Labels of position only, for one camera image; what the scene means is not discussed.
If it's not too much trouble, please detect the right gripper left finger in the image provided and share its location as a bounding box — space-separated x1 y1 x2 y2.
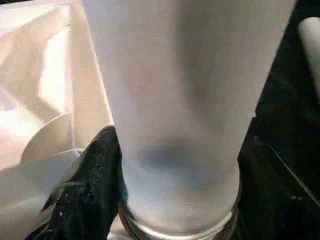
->
25 125 127 240

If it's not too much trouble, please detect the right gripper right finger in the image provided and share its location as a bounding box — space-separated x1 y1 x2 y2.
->
231 135 320 240

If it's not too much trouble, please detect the white plastic table top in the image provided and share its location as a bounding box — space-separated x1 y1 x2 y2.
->
0 0 123 240

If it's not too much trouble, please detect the white plastic table leg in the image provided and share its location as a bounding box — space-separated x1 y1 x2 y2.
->
82 0 298 240
298 17 320 101

